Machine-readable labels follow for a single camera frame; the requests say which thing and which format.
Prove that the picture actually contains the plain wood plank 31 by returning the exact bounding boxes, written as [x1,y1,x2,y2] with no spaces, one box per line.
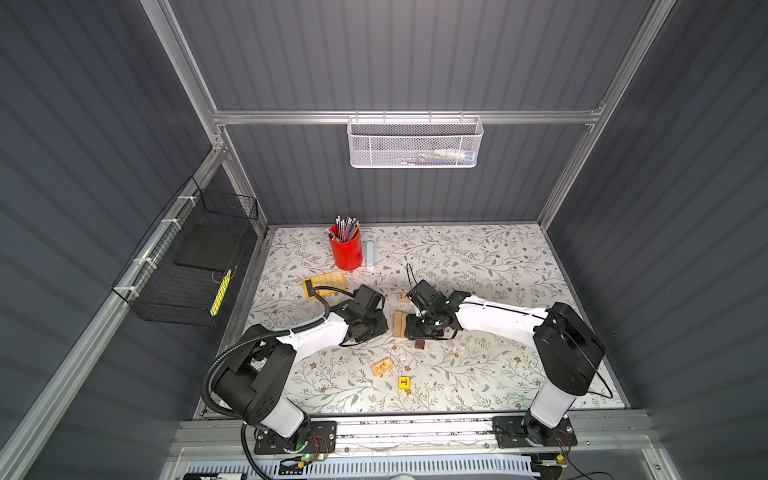
[392,310,407,338]

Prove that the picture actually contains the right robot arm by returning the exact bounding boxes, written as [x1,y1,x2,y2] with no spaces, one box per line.
[404,280,605,434]

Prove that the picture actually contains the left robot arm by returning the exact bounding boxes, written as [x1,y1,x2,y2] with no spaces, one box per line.
[201,285,388,450]

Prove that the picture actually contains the picture domino block lower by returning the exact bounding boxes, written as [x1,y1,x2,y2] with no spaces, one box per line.
[371,358,394,377]

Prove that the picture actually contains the light blue eraser block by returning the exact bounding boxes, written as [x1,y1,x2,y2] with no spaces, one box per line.
[366,241,375,269]

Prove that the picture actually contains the yellow calculator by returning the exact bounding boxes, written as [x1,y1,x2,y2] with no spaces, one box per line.
[302,270,347,299]

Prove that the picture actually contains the red pencil cup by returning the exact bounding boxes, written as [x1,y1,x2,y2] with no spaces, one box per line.
[329,225,363,271]

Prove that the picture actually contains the pencils bundle in cup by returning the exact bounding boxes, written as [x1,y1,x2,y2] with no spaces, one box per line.
[327,216,360,243]

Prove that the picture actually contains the markers in white basket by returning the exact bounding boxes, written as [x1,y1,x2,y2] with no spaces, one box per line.
[397,149,476,167]

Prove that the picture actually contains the black foam pad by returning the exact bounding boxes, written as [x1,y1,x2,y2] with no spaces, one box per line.
[173,225,242,273]

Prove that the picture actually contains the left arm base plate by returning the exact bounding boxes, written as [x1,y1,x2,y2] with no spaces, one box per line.
[253,420,338,455]

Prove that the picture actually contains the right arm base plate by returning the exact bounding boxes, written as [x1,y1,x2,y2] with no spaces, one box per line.
[492,413,578,448]

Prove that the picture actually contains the white wire wall basket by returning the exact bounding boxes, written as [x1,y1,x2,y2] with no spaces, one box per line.
[346,115,484,169]

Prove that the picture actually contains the black wire side basket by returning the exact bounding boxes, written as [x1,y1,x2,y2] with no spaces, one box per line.
[112,179,261,327]

